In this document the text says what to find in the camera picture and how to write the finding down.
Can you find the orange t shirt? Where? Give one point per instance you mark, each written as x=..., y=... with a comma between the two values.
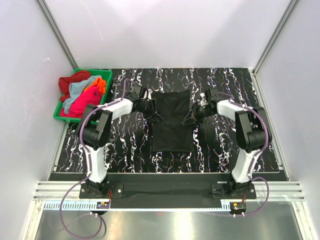
x=100, y=83

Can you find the light blue t shirt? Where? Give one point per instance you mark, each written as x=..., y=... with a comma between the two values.
x=75, y=90

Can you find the magenta t shirt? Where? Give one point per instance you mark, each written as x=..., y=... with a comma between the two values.
x=75, y=107

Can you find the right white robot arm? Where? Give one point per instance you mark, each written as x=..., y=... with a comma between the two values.
x=252, y=137

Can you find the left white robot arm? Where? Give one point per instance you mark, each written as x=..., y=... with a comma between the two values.
x=94, y=132

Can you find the black marbled table mat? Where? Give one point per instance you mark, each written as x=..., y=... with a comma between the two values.
x=129, y=149

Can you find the black t shirt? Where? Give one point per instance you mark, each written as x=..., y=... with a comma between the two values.
x=168, y=132

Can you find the aluminium rail profile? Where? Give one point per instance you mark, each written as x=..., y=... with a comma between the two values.
x=278, y=190

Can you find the corner frame post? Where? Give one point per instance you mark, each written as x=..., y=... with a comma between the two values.
x=44, y=8
x=292, y=5

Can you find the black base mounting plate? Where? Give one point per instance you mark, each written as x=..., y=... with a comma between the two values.
x=124, y=194

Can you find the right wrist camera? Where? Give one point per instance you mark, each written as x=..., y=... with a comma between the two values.
x=209, y=96

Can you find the dark red t shirt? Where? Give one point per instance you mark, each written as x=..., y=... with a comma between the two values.
x=65, y=82

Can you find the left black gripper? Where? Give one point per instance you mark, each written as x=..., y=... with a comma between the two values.
x=153, y=108

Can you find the left corner frame post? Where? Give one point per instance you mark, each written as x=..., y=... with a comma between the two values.
x=44, y=8

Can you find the right corner frame post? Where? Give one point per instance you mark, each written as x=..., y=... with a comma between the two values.
x=292, y=5

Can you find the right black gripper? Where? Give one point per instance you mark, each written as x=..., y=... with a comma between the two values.
x=191, y=121

